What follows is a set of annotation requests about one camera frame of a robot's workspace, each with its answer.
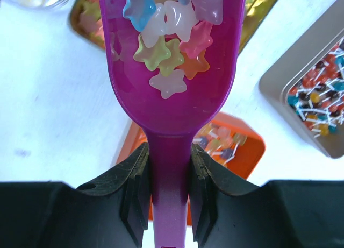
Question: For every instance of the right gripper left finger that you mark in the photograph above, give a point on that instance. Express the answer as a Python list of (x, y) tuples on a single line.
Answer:
[(112, 210)]

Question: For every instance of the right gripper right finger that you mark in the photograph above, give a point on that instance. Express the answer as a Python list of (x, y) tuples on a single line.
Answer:
[(229, 211)]

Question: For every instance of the beige tin with lollipops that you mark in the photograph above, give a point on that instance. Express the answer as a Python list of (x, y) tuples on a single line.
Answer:
[(305, 85)]

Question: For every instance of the purple plastic scoop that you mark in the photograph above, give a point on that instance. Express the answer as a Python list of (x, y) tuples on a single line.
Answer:
[(171, 65)]

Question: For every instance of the orange tray with lollipops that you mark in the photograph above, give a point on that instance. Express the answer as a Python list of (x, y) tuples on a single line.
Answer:
[(228, 140)]

